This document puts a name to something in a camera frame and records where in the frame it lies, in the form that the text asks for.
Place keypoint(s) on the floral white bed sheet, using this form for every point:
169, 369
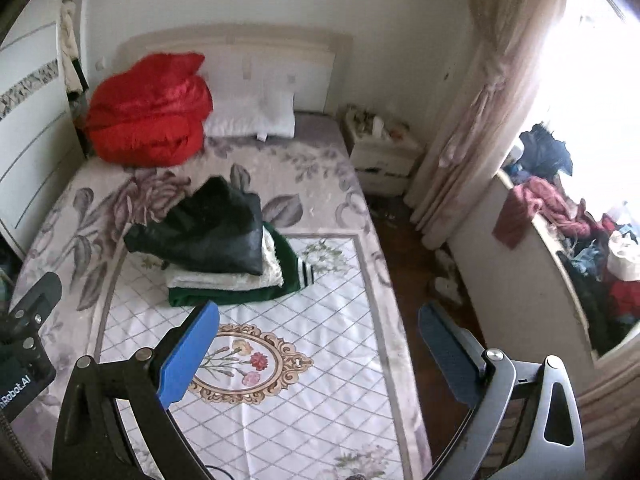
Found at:
317, 384

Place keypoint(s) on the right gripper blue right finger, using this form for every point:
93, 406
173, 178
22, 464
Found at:
522, 420

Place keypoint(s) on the cream headboard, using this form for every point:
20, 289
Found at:
254, 59

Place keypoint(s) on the white nightstand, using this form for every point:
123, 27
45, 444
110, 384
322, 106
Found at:
384, 163

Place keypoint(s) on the pile of clothes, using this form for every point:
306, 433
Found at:
601, 257

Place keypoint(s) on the white pillow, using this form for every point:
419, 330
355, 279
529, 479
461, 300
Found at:
259, 115

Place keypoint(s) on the red quilt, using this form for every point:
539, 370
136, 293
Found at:
152, 115

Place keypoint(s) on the beige curtain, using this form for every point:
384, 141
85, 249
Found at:
482, 121

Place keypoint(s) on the white fluffy folded garment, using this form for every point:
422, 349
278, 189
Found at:
272, 274

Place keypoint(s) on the black leather jacket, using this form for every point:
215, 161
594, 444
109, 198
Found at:
218, 229

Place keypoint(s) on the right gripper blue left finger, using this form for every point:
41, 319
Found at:
91, 441

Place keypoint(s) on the green folded garment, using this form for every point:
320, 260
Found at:
283, 273

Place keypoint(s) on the white wardrobe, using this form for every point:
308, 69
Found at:
40, 151

